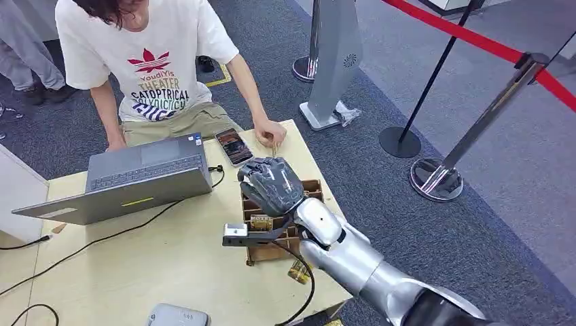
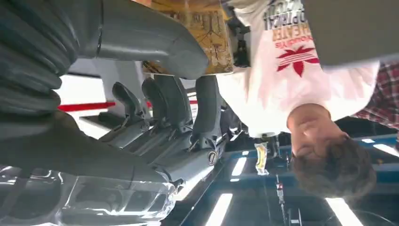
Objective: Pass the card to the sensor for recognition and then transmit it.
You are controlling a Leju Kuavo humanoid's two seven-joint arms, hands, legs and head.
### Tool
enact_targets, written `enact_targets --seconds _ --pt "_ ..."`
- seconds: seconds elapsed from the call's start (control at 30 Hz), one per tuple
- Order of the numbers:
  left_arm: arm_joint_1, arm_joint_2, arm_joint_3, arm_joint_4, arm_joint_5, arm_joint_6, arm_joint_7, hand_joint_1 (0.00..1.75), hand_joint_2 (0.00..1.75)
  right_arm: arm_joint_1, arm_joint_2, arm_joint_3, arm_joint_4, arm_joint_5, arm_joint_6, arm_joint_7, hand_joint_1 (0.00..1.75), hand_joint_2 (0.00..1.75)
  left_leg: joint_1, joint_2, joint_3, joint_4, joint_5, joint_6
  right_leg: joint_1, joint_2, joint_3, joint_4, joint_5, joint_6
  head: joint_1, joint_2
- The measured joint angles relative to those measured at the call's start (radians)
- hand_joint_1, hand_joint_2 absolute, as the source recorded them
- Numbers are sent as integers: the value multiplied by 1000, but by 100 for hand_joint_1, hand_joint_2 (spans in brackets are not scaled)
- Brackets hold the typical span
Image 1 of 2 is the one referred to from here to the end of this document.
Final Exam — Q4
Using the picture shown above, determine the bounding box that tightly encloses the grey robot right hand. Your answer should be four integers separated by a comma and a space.
236, 156, 306, 219

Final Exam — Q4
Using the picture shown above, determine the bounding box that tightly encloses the person's left hand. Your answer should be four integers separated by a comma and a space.
253, 117, 288, 150

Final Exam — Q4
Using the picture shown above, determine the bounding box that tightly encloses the black smartphone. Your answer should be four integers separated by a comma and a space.
213, 128, 255, 168

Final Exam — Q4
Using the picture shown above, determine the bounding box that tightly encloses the grey laptop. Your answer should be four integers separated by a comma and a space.
12, 132, 214, 226

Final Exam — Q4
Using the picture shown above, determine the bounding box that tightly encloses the wooden card box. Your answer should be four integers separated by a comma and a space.
240, 178, 326, 267

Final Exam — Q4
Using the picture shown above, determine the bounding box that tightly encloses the chrome stanchion behind kiosk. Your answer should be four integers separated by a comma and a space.
291, 0, 322, 85

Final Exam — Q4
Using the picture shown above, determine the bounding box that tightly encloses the clear plastic bag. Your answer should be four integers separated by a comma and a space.
334, 100, 363, 128

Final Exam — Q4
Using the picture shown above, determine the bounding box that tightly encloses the seated person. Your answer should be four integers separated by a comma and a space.
54, 0, 288, 153

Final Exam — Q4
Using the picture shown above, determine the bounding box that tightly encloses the yellow printed card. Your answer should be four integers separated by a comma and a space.
287, 259, 314, 286

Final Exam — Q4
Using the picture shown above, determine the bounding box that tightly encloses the black shoe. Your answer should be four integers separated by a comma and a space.
197, 54, 217, 74

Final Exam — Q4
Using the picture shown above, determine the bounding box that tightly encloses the grey kiosk stand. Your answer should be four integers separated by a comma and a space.
298, 0, 365, 132

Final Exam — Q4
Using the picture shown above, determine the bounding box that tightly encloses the white cabinet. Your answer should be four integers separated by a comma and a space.
0, 143, 50, 245

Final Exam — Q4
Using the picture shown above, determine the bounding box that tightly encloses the metal chair base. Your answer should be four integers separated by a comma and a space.
0, 101, 25, 141

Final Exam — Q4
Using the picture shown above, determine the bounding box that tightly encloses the black stanchion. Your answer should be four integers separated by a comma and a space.
378, 0, 488, 160

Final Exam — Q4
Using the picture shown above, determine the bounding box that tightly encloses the standing person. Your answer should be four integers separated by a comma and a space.
0, 0, 79, 106

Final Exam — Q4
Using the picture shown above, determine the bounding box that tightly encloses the grey rounded device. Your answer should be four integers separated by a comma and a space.
146, 302, 212, 326

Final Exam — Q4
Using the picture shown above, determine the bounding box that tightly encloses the chrome stanchion with belt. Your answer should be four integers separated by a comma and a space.
408, 52, 550, 203

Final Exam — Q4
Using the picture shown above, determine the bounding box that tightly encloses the white floor unit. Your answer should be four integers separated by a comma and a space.
416, 0, 488, 19

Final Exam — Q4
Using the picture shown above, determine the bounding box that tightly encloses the thin black pole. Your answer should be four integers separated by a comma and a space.
527, 30, 576, 87

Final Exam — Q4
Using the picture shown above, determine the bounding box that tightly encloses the long black laptop cable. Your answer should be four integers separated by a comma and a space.
0, 164, 226, 298

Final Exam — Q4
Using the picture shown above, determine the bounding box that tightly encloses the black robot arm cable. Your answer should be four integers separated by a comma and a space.
271, 240, 317, 326

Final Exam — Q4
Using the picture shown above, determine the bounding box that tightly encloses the black cable with plug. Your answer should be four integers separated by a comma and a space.
0, 234, 54, 251

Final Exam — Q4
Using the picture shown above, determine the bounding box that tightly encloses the looped black cable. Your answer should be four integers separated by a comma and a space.
9, 304, 60, 326

